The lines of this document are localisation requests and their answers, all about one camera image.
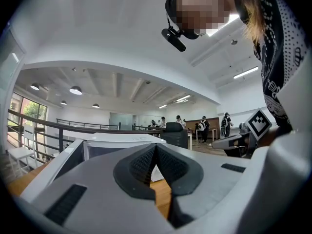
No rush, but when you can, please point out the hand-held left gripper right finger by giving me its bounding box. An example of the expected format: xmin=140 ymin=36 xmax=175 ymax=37
xmin=156 ymin=142 xmax=253 ymax=228

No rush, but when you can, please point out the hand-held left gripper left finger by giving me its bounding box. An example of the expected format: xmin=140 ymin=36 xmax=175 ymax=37
xmin=20 ymin=142 xmax=176 ymax=234

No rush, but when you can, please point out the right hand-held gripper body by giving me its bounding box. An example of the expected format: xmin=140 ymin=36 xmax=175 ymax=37
xmin=238 ymin=108 xmax=273 ymax=158

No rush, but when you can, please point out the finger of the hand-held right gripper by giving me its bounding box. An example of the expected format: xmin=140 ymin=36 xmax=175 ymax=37
xmin=211 ymin=134 xmax=244 ymax=150

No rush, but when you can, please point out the white microwave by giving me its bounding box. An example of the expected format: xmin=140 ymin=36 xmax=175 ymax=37
xmin=20 ymin=132 xmax=168 ymax=203

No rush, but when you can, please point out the person's right forearm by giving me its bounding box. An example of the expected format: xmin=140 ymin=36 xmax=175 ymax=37
xmin=258 ymin=125 xmax=293 ymax=148

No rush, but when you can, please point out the person's right hand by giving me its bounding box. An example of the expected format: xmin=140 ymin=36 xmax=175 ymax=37
xmin=233 ymin=133 xmax=254 ymax=158

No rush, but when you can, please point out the white desk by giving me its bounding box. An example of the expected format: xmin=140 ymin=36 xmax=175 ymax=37
xmin=195 ymin=127 xmax=219 ymax=141

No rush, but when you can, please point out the black mesh office chair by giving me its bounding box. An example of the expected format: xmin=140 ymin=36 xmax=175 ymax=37
xmin=159 ymin=122 xmax=190 ymax=150

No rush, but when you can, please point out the wooden table with white legs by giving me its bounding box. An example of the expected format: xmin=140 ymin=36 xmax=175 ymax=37
xmin=7 ymin=159 xmax=173 ymax=219

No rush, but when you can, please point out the black metal railing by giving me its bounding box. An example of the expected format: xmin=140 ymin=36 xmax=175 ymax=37
xmin=7 ymin=108 xmax=171 ymax=160

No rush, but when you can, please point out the person's black patterned shirt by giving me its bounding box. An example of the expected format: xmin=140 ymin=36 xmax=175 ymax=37
xmin=235 ymin=0 xmax=308 ymax=136

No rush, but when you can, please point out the white wooden chair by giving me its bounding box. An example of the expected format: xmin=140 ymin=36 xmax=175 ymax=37
xmin=7 ymin=124 xmax=39 ymax=177

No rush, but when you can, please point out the large window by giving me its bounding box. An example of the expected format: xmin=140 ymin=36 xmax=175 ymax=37
xmin=7 ymin=93 xmax=48 ymax=131

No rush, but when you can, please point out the person's head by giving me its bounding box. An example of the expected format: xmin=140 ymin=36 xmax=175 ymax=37
xmin=164 ymin=0 xmax=235 ymax=40

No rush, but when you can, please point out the black head camera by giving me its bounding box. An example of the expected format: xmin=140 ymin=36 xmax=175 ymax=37
xmin=161 ymin=25 xmax=187 ymax=53

